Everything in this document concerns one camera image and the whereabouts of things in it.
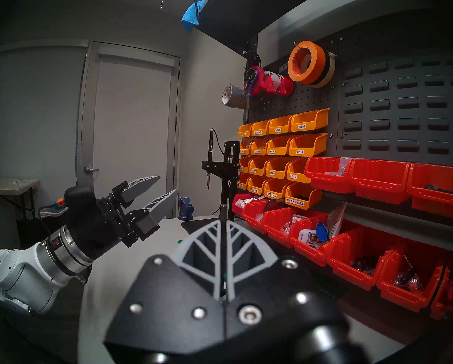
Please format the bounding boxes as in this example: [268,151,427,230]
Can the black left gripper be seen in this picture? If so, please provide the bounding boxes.
[73,176,178,260]

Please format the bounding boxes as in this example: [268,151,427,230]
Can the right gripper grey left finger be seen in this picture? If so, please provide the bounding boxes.
[104,220,227,364]

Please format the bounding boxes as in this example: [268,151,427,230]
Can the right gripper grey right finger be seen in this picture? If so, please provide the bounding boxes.
[226,220,349,364]

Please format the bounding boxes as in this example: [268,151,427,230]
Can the black screwdriver stand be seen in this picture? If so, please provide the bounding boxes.
[181,141,242,235]

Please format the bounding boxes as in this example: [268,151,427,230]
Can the blue bench vise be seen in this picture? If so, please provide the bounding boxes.
[178,197,195,221]

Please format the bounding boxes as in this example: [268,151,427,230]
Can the red plastic parts bin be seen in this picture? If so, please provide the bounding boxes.
[243,198,284,234]
[262,207,325,248]
[289,215,359,267]
[376,238,448,312]
[406,163,453,218]
[305,157,354,193]
[429,253,453,322]
[350,158,412,205]
[232,193,257,217]
[327,226,405,292]

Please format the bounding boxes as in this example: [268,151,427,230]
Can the grey room door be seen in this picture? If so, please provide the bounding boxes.
[79,41,181,220]

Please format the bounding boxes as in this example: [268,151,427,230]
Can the white bottle blue cap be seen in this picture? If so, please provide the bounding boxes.
[298,223,329,250]

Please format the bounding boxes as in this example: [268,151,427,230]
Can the clear bag of screws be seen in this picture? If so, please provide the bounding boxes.
[281,215,306,235]

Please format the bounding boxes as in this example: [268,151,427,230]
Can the white parts bag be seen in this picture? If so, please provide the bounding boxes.
[235,196,265,209]

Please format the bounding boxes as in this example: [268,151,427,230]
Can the yellow bin labelled M2.5-6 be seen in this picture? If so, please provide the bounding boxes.
[247,176,267,195]

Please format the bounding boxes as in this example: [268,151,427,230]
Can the tall clear plastic bag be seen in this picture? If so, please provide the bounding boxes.
[327,202,348,238]

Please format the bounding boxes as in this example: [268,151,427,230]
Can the yellow bin labelled M4 HEX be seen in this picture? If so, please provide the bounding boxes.
[285,182,322,210]

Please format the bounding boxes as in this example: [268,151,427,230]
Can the yellow bin labelled M2.5-5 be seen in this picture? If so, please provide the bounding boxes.
[264,178,289,200]

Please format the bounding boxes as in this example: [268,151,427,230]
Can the yellow bin labelled M3-12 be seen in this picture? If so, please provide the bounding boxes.
[248,157,268,176]

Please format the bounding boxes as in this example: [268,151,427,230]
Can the grey folding table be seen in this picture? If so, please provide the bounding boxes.
[0,177,41,220]

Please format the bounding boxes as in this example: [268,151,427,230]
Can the yellow bin labelled M3-8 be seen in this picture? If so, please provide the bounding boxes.
[265,157,289,179]

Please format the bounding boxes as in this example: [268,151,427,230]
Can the yellow bin labelled M3X8 BAD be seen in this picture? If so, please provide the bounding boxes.
[251,119,272,137]

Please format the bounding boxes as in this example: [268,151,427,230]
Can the yellow bin labelled M3-6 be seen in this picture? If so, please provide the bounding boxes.
[286,157,312,184]

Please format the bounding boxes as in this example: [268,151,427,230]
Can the small clear plastic bag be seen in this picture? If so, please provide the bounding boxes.
[325,157,354,177]

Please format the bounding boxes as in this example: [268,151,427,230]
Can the yellow bin labelled M3-4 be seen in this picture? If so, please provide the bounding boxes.
[289,133,328,157]

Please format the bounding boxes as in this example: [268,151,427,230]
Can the yellow bin labelled M3X6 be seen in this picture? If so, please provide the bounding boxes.
[290,108,330,133]

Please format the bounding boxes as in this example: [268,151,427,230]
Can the blue cloth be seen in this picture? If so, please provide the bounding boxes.
[181,0,212,33]

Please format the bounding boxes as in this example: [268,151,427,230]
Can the black overhead shelf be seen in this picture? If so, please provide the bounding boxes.
[196,0,325,56]

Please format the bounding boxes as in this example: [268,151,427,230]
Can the orange tape roll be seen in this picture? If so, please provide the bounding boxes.
[287,40,327,83]

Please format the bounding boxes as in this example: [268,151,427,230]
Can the beige masking tape roll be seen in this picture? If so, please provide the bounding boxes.
[314,50,337,89]

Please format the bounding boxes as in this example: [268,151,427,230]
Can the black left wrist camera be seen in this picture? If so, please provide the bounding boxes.
[56,185,98,218]

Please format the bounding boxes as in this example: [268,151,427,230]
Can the grey duct tape roll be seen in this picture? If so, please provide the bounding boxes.
[222,83,250,110]

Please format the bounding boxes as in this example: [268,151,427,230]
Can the purple handled scissors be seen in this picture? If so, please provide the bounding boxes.
[243,67,256,121]

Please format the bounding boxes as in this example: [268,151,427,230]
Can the dark grey tool wall panel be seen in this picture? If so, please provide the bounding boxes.
[243,11,453,254]

